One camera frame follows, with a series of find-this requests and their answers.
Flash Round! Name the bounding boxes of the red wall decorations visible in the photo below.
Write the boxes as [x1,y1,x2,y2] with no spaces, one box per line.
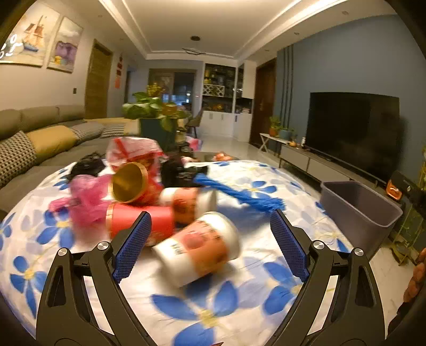
[115,55,124,89]

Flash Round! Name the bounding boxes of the purple abstract painting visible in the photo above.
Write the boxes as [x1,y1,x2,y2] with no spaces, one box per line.
[47,16,84,73]

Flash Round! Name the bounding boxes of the orange pumpkin toy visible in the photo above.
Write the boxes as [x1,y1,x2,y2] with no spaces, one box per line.
[387,180,402,201]

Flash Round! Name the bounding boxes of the dark brown door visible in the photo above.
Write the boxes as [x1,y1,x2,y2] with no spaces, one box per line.
[250,58,277,147]

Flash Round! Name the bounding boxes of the grey checked cushion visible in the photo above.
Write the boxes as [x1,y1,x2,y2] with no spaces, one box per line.
[71,121,105,140]

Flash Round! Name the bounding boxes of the black white patterned cushion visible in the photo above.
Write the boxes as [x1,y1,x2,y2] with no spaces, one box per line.
[0,130,37,188]

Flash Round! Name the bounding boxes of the grey plastic bin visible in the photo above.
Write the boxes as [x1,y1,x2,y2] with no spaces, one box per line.
[320,181,404,248]

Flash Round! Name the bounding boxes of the blue knitted cloth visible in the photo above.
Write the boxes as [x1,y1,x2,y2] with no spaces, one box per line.
[193,175,286,212]

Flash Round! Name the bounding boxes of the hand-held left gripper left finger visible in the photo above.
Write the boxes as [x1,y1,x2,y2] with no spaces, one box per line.
[36,211,157,346]

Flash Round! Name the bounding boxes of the pink plastic bag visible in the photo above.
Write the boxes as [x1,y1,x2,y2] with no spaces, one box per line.
[49,175,114,230]

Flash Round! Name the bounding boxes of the white display cabinet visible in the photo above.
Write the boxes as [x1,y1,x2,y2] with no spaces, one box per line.
[200,62,255,140]

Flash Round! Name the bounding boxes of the person's right hand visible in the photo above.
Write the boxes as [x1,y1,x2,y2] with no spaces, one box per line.
[404,248,426,303]

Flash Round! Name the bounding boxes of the blue floral tablecloth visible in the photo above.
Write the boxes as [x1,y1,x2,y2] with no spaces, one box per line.
[0,159,357,346]

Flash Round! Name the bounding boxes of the grey sofa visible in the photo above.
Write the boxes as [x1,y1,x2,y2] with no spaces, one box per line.
[0,105,140,213]

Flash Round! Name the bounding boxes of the sailing ship painting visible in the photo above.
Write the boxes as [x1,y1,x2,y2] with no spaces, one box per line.
[0,0,60,67]

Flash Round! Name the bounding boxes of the white folding side table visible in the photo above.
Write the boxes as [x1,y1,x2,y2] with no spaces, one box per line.
[260,132,290,154]

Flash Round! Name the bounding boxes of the red gold-lined canister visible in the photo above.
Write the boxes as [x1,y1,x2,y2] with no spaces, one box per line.
[112,162,163,205]

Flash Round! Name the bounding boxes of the yellow cushion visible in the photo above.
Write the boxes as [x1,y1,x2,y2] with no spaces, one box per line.
[27,125,79,157]

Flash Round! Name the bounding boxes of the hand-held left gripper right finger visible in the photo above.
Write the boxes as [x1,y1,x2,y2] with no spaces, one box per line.
[263,210,386,346]

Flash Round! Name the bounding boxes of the red white plastic bag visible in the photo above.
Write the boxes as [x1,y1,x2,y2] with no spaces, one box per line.
[106,136,169,187]

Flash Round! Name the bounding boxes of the dark green planter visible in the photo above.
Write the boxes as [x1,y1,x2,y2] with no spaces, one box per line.
[139,116,177,150]

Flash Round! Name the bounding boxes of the red canister gold rim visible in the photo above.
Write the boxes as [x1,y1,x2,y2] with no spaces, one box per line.
[106,203,175,248]

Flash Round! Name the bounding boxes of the large leafy plant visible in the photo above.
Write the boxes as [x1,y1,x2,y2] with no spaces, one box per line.
[122,91,192,134]

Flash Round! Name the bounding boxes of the dining chair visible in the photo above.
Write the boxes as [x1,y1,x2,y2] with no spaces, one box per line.
[185,110,204,137]

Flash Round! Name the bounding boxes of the striped cushion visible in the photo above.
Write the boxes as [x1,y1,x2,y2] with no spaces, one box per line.
[100,123,129,138]

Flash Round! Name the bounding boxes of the black cloth bundle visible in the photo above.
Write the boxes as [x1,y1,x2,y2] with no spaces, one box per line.
[68,151,107,177]

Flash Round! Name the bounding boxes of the glass balcony door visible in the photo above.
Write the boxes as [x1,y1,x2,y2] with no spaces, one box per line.
[148,68,197,104]

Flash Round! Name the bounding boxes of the wooden door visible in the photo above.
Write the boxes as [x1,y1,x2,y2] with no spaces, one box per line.
[85,39,114,119]

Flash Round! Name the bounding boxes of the grey television cabinet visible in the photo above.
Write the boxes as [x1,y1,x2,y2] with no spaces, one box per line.
[279,145,396,193]

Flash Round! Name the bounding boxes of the flat screen television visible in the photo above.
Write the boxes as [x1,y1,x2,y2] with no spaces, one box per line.
[304,92,400,185]

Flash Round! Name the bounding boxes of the white orange paper cup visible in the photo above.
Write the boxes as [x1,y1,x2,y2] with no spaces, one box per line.
[151,211,241,288]
[158,187,218,230]

